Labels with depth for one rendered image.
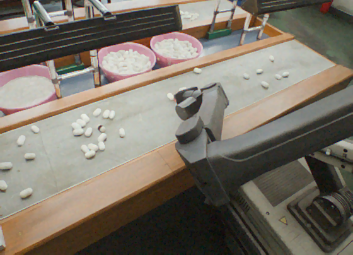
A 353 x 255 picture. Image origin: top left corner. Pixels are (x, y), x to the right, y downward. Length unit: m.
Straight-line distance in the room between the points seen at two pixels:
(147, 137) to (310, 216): 0.71
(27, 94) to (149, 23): 0.57
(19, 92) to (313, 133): 1.01
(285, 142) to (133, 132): 0.63
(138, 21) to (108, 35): 0.10
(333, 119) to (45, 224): 0.65
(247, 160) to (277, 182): 0.91
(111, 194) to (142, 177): 0.10
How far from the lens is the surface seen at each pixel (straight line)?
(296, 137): 0.34
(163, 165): 0.77
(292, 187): 1.26
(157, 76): 1.09
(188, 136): 0.40
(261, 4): 1.10
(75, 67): 1.25
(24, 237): 0.73
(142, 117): 0.93
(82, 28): 0.70
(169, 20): 0.81
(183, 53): 1.31
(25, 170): 0.86
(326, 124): 0.35
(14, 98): 1.11
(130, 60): 1.22
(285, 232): 1.13
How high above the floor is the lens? 1.41
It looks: 45 degrees down
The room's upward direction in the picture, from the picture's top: 10 degrees clockwise
